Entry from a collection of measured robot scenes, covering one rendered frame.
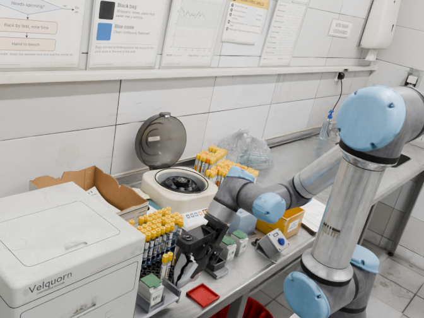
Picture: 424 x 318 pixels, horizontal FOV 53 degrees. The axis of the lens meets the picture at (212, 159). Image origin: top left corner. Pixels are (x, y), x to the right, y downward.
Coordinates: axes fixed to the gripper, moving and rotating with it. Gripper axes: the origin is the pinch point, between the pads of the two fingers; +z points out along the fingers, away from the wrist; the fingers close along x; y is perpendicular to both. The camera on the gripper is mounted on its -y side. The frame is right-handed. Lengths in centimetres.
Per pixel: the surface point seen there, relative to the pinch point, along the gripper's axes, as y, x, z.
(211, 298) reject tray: 9.8, -6.2, -0.2
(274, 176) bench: 89, 32, -45
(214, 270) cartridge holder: 16.3, 0.0, -5.6
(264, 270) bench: 30.7, -7.9, -12.0
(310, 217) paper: 68, 0, -35
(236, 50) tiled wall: 49, 60, -85
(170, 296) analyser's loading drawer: -2.7, -1.7, 2.6
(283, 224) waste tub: 43, -2, -28
